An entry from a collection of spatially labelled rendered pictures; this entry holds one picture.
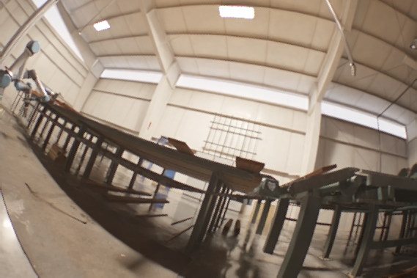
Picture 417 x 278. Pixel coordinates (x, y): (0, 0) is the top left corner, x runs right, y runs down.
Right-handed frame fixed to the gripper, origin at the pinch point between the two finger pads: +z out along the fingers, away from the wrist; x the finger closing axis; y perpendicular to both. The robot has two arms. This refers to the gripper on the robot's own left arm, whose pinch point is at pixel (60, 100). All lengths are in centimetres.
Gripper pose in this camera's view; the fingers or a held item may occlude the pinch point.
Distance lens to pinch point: 281.3
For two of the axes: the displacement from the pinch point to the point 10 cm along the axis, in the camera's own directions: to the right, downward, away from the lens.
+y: -8.9, -1.4, 4.3
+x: -3.1, 8.8, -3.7
